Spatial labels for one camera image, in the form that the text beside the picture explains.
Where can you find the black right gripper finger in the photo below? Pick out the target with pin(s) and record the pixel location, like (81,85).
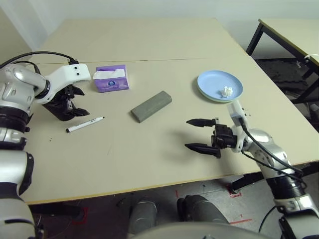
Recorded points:
(202,122)
(204,149)

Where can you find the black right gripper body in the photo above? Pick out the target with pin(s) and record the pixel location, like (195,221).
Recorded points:
(224,138)

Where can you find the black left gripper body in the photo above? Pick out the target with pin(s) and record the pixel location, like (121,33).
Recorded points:
(69,98)

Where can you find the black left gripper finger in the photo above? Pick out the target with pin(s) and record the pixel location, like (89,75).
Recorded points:
(80,112)
(77,91)

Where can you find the white marker with black tip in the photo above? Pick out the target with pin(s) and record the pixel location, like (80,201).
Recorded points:
(84,124)

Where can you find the white paper ball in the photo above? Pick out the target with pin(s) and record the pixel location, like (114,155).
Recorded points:
(226,91)

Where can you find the blue plate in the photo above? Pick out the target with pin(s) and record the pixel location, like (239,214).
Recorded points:
(211,81)

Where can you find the grey glasses case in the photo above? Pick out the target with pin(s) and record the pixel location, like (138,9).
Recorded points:
(152,105)

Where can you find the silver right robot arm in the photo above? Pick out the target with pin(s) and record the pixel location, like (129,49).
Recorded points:
(274,159)

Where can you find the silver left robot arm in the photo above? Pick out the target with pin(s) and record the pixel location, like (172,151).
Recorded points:
(15,104)

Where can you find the black pen cup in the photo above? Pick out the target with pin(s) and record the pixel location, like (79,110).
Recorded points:
(56,109)

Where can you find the purple tissue box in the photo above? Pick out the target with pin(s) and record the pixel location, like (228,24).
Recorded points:
(112,83)

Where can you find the black table leg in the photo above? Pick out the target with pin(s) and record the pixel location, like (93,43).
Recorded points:
(57,211)
(249,180)

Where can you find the grey right robot leg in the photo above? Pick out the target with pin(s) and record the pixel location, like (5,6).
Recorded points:
(202,209)

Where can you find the grey robot leg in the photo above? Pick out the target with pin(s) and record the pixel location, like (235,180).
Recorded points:
(202,209)
(143,214)

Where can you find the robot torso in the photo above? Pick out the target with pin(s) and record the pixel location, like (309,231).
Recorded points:
(199,232)

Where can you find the grey left robot leg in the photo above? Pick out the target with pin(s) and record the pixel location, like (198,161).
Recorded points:
(143,214)

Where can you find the small white floor object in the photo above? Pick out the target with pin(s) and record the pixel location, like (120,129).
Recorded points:
(315,107)

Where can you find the beige side table black legs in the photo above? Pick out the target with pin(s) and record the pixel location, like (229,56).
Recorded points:
(286,32)

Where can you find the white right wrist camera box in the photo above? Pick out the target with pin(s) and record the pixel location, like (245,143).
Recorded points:
(236,110)

